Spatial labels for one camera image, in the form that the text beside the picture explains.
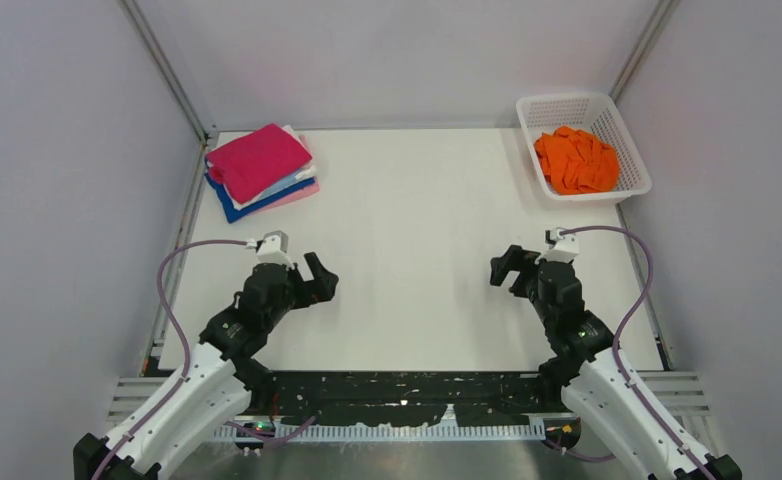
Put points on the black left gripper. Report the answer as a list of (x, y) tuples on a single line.
[(304, 283)]

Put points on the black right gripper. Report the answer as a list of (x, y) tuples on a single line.
[(522, 279)]

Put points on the orange t shirt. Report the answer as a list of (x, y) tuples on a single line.
[(576, 162)]

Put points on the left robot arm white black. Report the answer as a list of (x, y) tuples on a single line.
[(219, 380)]

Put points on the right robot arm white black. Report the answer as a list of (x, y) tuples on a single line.
[(590, 376)]

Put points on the folded pink t shirt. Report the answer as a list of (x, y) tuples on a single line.
[(299, 191)]

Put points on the folded light blue t shirt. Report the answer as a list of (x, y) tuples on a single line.
[(279, 186)]

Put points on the white plastic basket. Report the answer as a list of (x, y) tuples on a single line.
[(596, 114)]

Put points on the folded magenta t shirt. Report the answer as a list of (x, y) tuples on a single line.
[(250, 164)]

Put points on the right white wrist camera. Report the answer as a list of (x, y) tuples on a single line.
[(562, 246)]

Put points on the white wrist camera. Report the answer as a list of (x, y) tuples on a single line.
[(272, 248), (562, 246)]

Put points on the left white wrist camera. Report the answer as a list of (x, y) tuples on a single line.
[(272, 248)]

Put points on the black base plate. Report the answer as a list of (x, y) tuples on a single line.
[(404, 399)]

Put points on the white slotted cable duct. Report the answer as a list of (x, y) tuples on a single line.
[(447, 430)]

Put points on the aluminium frame rail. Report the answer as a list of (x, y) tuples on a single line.
[(144, 29)]

